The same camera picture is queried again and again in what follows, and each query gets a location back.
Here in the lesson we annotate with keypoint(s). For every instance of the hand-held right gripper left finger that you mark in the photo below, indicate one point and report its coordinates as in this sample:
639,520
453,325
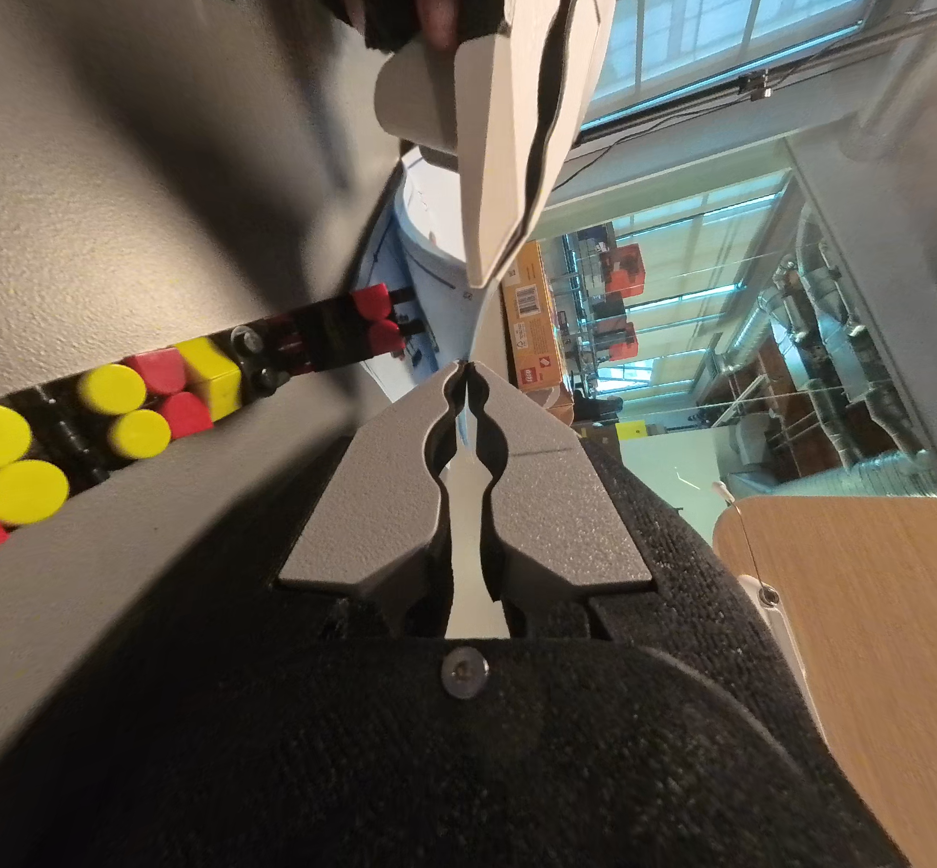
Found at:
359,516

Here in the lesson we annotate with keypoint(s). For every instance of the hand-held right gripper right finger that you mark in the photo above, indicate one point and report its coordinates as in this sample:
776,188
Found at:
571,516

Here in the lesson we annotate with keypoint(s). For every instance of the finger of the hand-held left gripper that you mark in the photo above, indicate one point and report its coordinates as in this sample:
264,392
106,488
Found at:
578,99
490,150

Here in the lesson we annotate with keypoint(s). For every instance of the instruction booklet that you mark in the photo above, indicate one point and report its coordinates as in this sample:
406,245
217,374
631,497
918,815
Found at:
432,238

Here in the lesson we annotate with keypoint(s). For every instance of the orange cardboard lego box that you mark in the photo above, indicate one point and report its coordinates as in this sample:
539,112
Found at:
534,341

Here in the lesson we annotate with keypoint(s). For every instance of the long red yellow lego assembly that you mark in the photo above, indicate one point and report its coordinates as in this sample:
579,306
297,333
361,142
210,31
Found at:
146,399

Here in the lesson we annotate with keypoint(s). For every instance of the person's left hand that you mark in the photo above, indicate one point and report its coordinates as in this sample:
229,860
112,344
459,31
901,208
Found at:
438,4

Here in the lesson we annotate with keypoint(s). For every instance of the yellow paper sign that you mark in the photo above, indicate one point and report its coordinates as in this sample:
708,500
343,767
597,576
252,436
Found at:
631,430

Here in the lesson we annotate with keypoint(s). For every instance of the orange storage crate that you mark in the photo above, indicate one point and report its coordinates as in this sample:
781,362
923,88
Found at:
622,342
622,269

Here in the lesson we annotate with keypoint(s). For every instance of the black tripod pole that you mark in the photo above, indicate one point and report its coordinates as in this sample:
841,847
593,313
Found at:
754,86

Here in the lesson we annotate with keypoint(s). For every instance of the wooden desk lamp white base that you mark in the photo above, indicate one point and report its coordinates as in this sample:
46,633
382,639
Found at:
864,626

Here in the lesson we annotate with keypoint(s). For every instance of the silver ventilation duct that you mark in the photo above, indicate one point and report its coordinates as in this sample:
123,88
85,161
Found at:
827,341

